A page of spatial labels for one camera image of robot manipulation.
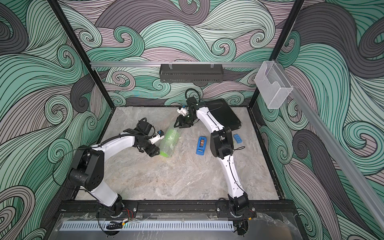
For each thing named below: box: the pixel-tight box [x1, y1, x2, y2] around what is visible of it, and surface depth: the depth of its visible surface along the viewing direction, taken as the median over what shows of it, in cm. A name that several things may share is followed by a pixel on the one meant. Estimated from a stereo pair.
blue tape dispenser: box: [196, 136, 207, 156], surface depth 96 cm
